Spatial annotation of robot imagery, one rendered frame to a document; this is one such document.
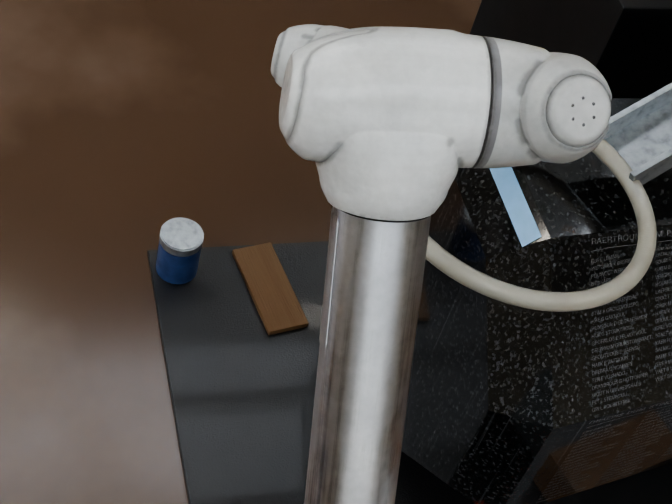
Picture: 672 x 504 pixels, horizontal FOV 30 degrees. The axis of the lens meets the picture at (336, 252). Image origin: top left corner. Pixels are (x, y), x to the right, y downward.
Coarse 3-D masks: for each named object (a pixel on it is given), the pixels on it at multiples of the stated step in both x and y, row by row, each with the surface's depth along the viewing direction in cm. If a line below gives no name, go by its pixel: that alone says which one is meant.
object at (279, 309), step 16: (240, 256) 300; (256, 256) 301; (272, 256) 302; (256, 272) 298; (272, 272) 299; (256, 288) 295; (272, 288) 296; (288, 288) 297; (256, 304) 292; (272, 304) 293; (288, 304) 294; (272, 320) 290; (288, 320) 291; (304, 320) 292
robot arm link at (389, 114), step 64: (320, 64) 118; (384, 64) 117; (448, 64) 118; (320, 128) 118; (384, 128) 118; (448, 128) 118; (384, 192) 120; (384, 256) 124; (384, 320) 127; (320, 384) 132; (384, 384) 129; (320, 448) 134; (384, 448) 132
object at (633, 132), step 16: (656, 96) 221; (624, 112) 220; (640, 112) 222; (656, 112) 225; (624, 128) 223; (640, 128) 223; (656, 128) 223; (624, 144) 221; (640, 144) 221; (656, 144) 221; (640, 160) 219; (656, 160) 214; (640, 176) 214; (656, 176) 218
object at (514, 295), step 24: (600, 144) 218; (624, 168) 216; (648, 216) 209; (432, 240) 192; (648, 240) 205; (432, 264) 191; (456, 264) 190; (648, 264) 202; (480, 288) 189; (504, 288) 189; (600, 288) 194; (624, 288) 196
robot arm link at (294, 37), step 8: (312, 24) 176; (288, 32) 174; (296, 32) 174; (304, 32) 173; (312, 32) 173; (320, 32) 173; (328, 32) 172; (280, 40) 174; (288, 40) 173; (296, 40) 173; (304, 40) 173; (280, 48) 173; (288, 48) 173; (296, 48) 172; (280, 56) 173; (288, 56) 172; (272, 64) 175; (280, 64) 173; (272, 72) 176; (280, 72) 174; (280, 80) 175
